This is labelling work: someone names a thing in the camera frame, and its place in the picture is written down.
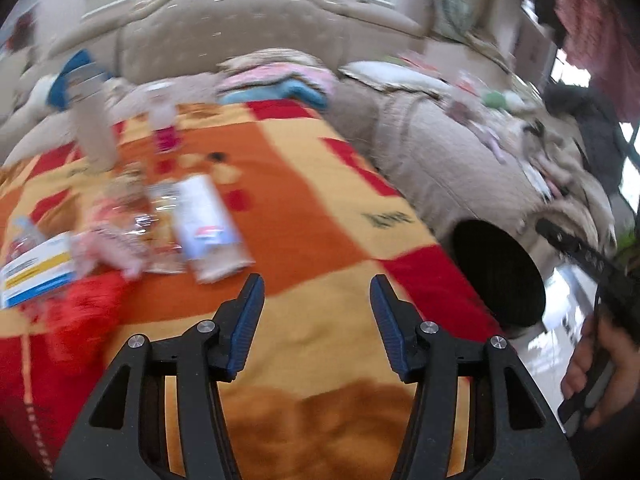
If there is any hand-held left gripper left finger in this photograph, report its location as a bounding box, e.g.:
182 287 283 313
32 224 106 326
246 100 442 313
52 273 266 480

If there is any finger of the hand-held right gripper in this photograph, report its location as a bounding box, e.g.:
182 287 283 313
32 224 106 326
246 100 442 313
535 217 618 286

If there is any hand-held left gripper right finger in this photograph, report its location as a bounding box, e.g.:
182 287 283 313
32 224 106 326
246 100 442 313
369 274 581 480

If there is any black round disc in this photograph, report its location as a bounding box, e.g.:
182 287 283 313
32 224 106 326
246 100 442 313
450 219 547 331

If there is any person's right hand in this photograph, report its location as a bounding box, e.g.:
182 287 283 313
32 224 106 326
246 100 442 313
560 310 640 431

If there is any flat white box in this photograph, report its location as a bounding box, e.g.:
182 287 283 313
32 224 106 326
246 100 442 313
172 174 248 283

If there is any red orange printed blanket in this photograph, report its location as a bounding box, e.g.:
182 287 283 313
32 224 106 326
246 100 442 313
0 100 506 480

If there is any dark fur-trimmed jacket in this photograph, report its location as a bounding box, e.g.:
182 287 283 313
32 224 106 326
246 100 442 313
542 82 626 196

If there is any clear plastic wrapper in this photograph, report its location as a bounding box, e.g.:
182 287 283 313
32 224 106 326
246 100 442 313
145 182 188 276

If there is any beige quilted bedspread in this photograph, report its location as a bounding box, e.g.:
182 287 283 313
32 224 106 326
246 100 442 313
325 85 618 251

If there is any pink white crumpled wrapper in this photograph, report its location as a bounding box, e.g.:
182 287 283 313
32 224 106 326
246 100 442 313
70 195 151 281

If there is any green white plush toy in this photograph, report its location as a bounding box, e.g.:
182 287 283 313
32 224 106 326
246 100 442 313
482 87 526 111

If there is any white pill bottle pink label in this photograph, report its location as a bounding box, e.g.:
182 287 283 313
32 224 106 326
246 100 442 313
145 82 181 155

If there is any light blue folded blanket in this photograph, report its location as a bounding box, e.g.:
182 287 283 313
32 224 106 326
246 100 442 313
220 80 328 108

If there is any pink red hanging cloth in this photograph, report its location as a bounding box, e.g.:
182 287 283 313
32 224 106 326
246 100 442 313
555 0 640 121

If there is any clear plastic bag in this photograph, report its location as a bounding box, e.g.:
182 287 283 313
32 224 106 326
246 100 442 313
10 215 51 261

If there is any white thermos bottle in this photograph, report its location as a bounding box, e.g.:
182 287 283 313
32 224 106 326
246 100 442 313
65 65 121 171

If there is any stack of folded blankets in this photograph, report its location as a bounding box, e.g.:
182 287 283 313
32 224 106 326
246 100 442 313
217 62 338 101

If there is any white ruffled pillow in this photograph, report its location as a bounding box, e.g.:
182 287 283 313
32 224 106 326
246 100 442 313
340 60 451 93

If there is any floral beige cushion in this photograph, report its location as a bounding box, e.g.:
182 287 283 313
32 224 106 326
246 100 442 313
217 49 326 73

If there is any green patterned curtain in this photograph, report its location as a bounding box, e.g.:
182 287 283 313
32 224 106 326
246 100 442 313
430 0 516 68

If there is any beige tufted headboard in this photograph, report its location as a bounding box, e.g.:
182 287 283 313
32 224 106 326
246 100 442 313
45 0 431 96

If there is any blue jacket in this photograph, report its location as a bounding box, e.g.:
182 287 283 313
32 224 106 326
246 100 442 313
47 50 113 111

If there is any white soft pillow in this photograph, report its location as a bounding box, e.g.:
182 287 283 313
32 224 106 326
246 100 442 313
20 72 61 111

